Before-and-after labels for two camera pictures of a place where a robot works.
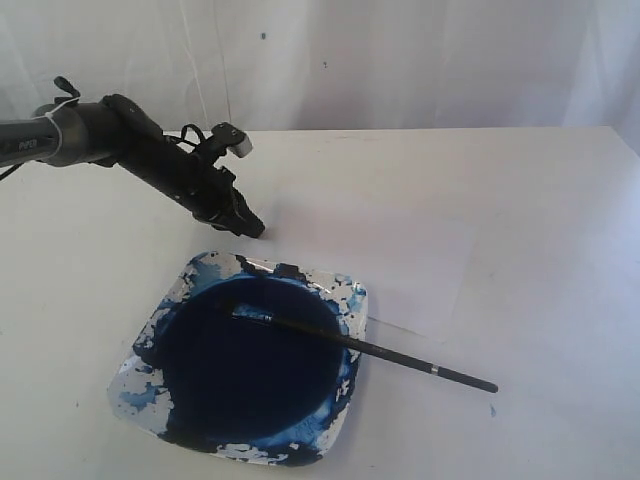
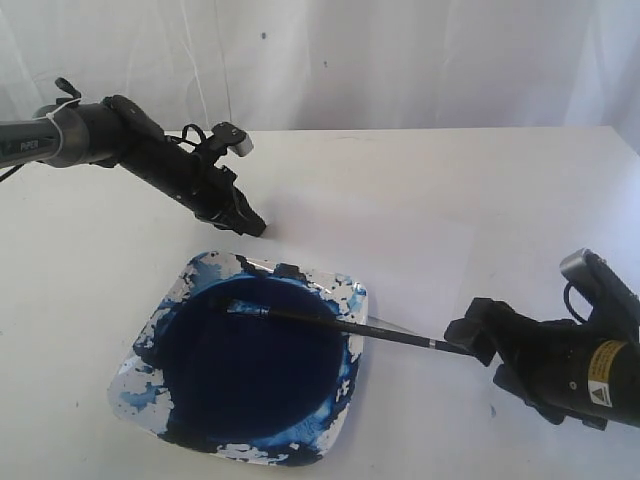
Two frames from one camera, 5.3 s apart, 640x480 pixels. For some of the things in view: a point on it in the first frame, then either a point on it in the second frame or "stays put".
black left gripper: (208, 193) stays put
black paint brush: (368, 347) -> (399, 338)
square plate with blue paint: (246, 359) stays put
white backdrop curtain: (293, 65) stays put
